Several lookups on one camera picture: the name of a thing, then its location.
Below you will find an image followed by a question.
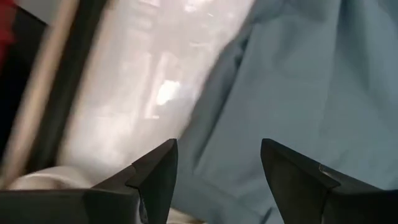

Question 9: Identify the teal grey garment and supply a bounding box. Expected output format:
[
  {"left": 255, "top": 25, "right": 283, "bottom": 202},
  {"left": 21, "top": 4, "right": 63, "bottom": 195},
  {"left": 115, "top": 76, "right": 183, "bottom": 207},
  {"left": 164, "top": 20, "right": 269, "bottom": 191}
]
[{"left": 170, "top": 0, "right": 398, "bottom": 224}]

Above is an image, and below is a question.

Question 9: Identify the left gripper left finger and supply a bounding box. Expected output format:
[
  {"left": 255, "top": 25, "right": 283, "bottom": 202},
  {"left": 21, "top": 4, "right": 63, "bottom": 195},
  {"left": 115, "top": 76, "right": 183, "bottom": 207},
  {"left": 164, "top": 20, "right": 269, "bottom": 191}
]
[{"left": 0, "top": 138, "right": 178, "bottom": 224}]

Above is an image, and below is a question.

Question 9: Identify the red plastic laundry bin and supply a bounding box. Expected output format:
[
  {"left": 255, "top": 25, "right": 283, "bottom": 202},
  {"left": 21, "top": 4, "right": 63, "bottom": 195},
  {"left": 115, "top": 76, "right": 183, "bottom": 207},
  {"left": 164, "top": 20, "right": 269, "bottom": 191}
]
[{"left": 0, "top": 0, "right": 18, "bottom": 68}]

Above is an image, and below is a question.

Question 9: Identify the beige folded cloth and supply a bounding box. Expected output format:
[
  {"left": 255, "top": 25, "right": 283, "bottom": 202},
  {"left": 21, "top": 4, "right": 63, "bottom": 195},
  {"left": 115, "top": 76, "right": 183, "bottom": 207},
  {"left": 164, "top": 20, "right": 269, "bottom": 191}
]
[{"left": 7, "top": 164, "right": 206, "bottom": 224}]

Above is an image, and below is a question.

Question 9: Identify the black aluminium frame rail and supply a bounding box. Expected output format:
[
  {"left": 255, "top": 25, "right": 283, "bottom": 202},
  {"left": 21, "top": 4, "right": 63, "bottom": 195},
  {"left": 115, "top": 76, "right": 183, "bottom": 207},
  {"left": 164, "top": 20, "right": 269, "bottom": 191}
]
[{"left": 26, "top": 0, "right": 109, "bottom": 174}]

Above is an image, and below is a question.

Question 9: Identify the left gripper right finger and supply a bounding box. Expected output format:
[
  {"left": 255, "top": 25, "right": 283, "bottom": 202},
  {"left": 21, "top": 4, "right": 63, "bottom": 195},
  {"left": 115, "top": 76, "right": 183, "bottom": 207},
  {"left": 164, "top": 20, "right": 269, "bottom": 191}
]
[{"left": 260, "top": 138, "right": 398, "bottom": 224}]

